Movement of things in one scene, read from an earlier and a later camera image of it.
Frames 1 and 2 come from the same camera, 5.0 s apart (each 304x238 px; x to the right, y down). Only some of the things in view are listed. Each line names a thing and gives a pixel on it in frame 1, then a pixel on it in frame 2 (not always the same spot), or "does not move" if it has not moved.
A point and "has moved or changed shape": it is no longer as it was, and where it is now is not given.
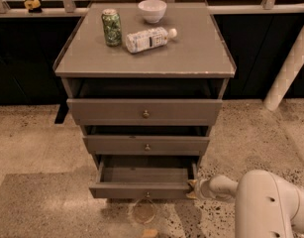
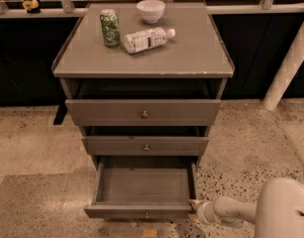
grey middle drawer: (146, 145) does not move
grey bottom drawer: (144, 177) has moved or changed shape
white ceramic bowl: (152, 10) does not move
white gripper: (202, 188) to (204, 211)
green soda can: (111, 21) does not move
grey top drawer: (145, 112) does not move
